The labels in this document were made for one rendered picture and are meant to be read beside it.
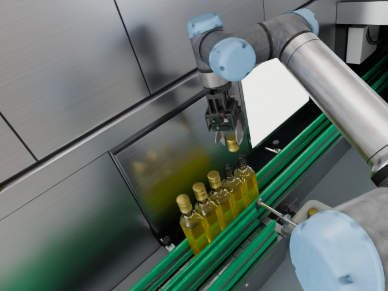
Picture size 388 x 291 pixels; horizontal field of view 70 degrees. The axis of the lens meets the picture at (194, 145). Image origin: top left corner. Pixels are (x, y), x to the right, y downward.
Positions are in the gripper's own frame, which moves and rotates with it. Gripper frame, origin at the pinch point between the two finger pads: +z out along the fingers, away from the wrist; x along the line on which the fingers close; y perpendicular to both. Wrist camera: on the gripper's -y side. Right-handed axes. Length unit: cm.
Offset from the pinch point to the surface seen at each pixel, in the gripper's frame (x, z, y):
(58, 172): -33.4, -15.0, 28.9
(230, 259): -2.8, 33.2, 19.7
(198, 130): -11.1, -1.1, -3.9
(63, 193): -36.3, -8.1, 29.4
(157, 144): -19.2, -6.0, 8.5
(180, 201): -11.6, 5.1, 19.5
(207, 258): -7.3, 25.0, 24.6
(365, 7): 44, -8, -73
